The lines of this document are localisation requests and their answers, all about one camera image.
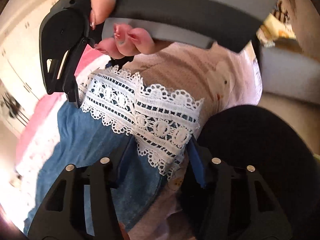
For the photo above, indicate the pink strawberry print bedsheet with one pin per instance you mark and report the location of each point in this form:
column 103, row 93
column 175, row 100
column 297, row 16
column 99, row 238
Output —
column 221, row 78

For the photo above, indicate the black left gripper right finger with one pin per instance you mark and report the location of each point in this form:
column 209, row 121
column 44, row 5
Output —
column 221, row 201

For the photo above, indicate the right hand pink nails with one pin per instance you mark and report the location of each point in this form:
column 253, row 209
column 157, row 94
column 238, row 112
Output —
column 126, row 40

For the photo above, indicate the blue denim pants lace trim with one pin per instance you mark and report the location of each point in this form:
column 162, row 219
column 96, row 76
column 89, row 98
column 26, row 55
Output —
column 115, row 106

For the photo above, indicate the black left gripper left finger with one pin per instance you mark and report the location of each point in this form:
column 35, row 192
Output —
column 61, row 214

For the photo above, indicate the pink quilt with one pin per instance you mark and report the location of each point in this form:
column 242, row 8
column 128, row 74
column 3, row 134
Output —
column 42, row 128

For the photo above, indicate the white wardrobe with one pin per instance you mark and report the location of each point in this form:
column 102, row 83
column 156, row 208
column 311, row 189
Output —
column 20, row 60

